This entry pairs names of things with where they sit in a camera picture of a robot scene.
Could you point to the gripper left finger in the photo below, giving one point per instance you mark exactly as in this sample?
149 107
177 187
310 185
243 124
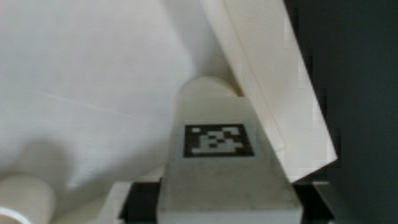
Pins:
140 207

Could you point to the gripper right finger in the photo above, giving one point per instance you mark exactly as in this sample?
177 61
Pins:
325 207

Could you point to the white table leg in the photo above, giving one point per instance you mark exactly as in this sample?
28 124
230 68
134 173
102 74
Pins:
225 184

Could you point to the white square table top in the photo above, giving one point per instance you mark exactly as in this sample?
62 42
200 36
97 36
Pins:
99 56

